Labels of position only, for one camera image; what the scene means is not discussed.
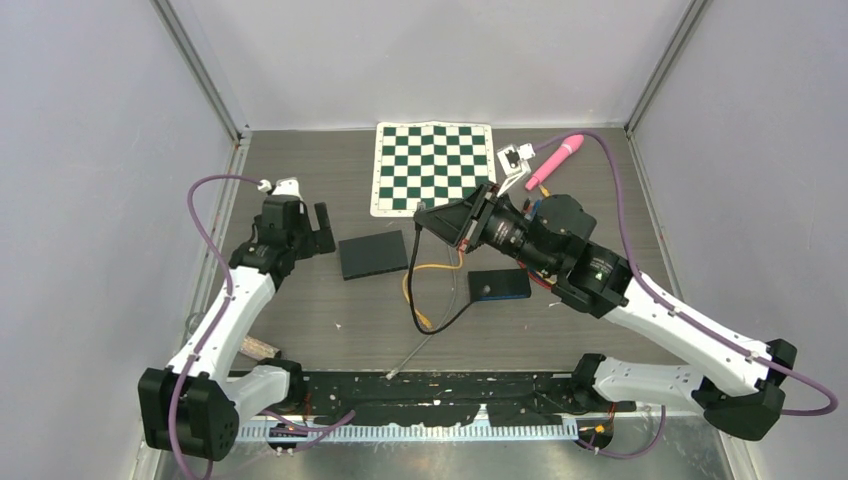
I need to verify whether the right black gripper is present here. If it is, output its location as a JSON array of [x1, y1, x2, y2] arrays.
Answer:
[[414, 181, 557, 276]]

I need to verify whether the ribbed black network switch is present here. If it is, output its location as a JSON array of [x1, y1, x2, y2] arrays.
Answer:
[[467, 268, 532, 303]]

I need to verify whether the black cable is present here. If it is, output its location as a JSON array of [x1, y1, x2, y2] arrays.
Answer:
[[406, 221, 473, 337]]

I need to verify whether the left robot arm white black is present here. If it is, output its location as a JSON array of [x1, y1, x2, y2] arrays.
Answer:
[[138, 195, 336, 461]]

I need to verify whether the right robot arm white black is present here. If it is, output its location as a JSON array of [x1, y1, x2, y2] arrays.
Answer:
[[414, 183, 797, 441]]

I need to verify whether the green white chessboard mat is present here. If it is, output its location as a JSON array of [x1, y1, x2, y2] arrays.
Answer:
[[369, 121, 497, 218]]

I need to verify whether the glitter filled clear tube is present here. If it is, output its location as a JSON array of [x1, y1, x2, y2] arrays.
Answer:
[[239, 336, 280, 361]]

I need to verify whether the pink cylindrical device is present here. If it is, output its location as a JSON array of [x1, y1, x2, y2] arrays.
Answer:
[[524, 135, 585, 191]]

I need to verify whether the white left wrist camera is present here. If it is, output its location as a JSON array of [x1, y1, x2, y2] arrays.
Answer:
[[271, 177, 303, 200]]

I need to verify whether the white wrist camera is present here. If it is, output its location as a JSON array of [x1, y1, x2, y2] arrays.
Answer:
[[271, 177, 303, 200], [496, 143, 535, 197]]

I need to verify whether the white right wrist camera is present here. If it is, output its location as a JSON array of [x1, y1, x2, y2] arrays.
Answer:
[[496, 143, 535, 197]]

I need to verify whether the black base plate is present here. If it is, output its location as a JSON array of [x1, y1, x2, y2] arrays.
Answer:
[[266, 371, 636, 427]]

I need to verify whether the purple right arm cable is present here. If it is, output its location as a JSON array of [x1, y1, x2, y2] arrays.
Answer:
[[533, 129, 840, 462]]

